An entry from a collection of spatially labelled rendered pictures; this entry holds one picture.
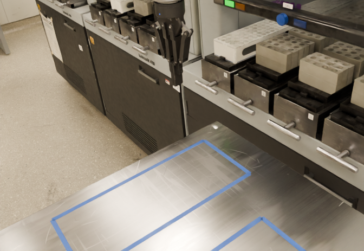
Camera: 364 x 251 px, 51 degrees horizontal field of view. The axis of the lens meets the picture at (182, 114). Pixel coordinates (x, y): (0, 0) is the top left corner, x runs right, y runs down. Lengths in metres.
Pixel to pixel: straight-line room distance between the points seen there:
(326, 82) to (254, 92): 0.19
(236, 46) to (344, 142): 0.42
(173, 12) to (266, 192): 0.49
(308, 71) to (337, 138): 0.19
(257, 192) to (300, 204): 0.08
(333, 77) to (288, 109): 0.13
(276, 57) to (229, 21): 0.26
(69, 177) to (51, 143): 0.36
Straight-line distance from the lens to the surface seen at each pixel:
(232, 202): 0.69
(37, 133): 2.56
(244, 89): 1.09
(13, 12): 4.52
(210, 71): 1.19
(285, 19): 0.98
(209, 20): 1.27
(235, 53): 1.13
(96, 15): 1.87
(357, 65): 1.04
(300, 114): 0.97
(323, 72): 0.99
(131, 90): 1.80
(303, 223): 0.67
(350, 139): 0.91
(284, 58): 1.05
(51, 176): 2.17
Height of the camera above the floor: 1.32
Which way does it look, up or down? 33 degrees down
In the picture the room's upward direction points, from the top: 6 degrees counter-clockwise
